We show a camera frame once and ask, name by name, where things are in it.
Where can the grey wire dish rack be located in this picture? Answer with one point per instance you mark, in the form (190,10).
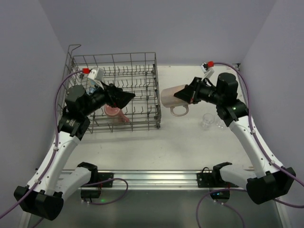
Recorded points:
(132,72)

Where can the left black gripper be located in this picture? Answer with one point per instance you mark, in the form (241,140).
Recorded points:
(110,95)

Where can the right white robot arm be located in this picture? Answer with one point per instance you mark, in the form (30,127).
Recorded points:
(270,179)

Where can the pale pink mug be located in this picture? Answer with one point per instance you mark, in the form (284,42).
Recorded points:
(168,100)

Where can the salmon pink mug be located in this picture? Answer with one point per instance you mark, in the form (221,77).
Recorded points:
(115,115)

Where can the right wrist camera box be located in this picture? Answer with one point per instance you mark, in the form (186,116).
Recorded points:
(207,68)

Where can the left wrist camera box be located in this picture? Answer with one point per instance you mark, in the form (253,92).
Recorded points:
(97,74)

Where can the aluminium mounting rail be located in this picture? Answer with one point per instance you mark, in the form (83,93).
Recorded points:
(166,180)

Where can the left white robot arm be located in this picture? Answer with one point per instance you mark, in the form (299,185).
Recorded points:
(44,195)

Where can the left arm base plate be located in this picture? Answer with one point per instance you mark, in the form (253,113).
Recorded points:
(95,191)

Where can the blue printed cup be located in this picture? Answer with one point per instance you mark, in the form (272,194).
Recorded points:
(93,85)

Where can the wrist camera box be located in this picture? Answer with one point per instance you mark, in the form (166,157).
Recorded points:
(207,68)
(97,74)

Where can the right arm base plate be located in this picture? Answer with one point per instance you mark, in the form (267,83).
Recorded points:
(205,179)

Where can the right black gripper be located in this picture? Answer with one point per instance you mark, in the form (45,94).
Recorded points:
(194,90)

